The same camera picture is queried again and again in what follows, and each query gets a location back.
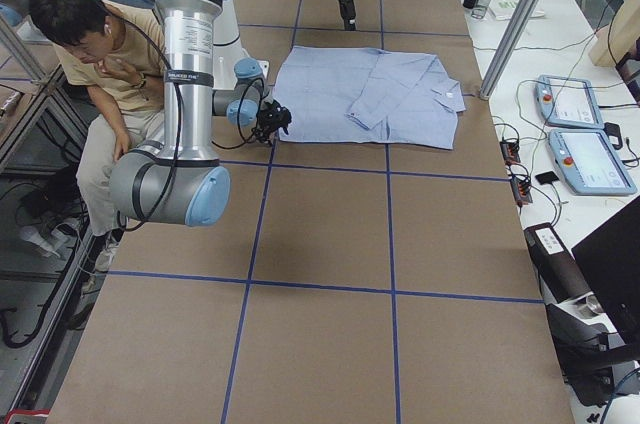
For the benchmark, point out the teach pendant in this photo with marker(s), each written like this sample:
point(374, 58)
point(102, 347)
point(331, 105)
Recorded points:
point(567, 102)
point(588, 163)

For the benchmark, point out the black monitor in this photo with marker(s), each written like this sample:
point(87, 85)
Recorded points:
point(608, 259)

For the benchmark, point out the seated person beige shirt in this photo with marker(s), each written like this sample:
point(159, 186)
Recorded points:
point(114, 52)

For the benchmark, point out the blue striped button shirt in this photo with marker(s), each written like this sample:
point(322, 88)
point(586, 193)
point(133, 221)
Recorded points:
point(368, 95)

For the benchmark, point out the lower teach pendant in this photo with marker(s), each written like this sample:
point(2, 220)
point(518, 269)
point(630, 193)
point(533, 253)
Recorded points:
point(588, 163)

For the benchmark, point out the aluminium frame post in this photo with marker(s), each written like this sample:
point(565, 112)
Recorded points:
point(506, 47)

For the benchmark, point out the upper teach pendant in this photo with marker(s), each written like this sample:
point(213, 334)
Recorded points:
point(567, 102)

